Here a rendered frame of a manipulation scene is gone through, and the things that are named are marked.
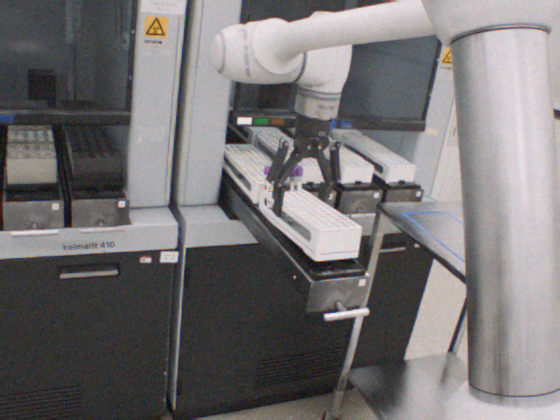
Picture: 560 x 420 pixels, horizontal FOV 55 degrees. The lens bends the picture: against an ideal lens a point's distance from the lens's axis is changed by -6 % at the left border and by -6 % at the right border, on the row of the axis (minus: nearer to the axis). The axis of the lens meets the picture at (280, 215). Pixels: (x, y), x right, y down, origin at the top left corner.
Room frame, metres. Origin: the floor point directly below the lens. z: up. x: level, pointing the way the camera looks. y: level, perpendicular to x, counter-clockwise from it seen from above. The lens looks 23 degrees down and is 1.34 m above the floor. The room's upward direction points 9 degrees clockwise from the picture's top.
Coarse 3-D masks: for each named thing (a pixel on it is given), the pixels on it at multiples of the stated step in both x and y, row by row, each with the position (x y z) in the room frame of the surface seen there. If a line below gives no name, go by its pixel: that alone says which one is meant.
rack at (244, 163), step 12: (228, 144) 1.54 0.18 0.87; (240, 144) 1.56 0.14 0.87; (228, 156) 1.45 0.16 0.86; (240, 156) 1.46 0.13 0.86; (252, 156) 1.48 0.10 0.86; (264, 156) 1.49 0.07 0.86; (228, 168) 1.45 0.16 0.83; (240, 168) 1.37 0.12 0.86; (252, 168) 1.37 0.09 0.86; (264, 168) 1.38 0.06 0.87; (240, 180) 1.37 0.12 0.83; (252, 180) 1.29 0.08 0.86; (264, 180) 1.30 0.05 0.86; (252, 192) 1.28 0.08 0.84
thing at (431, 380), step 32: (384, 224) 1.37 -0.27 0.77; (416, 224) 1.28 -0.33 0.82; (448, 224) 1.31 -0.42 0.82; (448, 256) 1.12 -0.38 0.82; (352, 320) 1.37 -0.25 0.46; (352, 352) 1.37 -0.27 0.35; (448, 352) 1.54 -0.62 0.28; (384, 384) 1.33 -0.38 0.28; (416, 384) 1.35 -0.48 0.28; (448, 384) 1.37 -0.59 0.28; (384, 416) 1.19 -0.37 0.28; (416, 416) 1.21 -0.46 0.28
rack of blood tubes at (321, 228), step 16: (288, 192) 1.23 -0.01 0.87; (304, 192) 1.25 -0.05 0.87; (288, 208) 1.11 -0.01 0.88; (304, 208) 1.12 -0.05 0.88; (320, 208) 1.14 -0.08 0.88; (288, 224) 1.15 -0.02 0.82; (304, 224) 1.04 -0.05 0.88; (320, 224) 1.03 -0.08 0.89; (336, 224) 1.04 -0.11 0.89; (352, 224) 1.05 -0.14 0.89; (304, 240) 1.03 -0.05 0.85; (320, 240) 0.99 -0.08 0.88; (336, 240) 1.00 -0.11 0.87; (352, 240) 1.02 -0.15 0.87; (320, 256) 0.99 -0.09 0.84; (336, 256) 1.00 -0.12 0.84; (352, 256) 1.02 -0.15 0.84
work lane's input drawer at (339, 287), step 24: (240, 192) 1.33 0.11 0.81; (240, 216) 1.29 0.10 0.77; (264, 216) 1.19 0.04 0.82; (264, 240) 1.15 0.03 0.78; (288, 240) 1.12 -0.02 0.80; (288, 264) 1.04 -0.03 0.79; (312, 264) 1.02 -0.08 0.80; (336, 264) 1.00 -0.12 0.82; (312, 288) 0.95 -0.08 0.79; (336, 288) 0.97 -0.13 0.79; (360, 288) 1.00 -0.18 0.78; (336, 312) 0.94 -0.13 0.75; (360, 312) 0.95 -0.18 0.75
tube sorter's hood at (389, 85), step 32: (256, 0) 1.40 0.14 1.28; (288, 0) 1.44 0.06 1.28; (320, 0) 1.48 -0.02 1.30; (352, 0) 1.52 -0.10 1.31; (384, 0) 1.56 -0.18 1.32; (352, 64) 1.53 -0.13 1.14; (384, 64) 1.58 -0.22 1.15; (416, 64) 1.63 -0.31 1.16; (256, 96) 1.42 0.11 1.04; (288, 96) 1.46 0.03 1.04; (352, 96) 1.54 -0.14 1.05; (384, 96) 1.59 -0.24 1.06; (416, 96) 1.64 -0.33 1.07; (352, 128) 1.54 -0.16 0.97; (384, 128) 1.59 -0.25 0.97; (416, 128) 1.64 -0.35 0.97
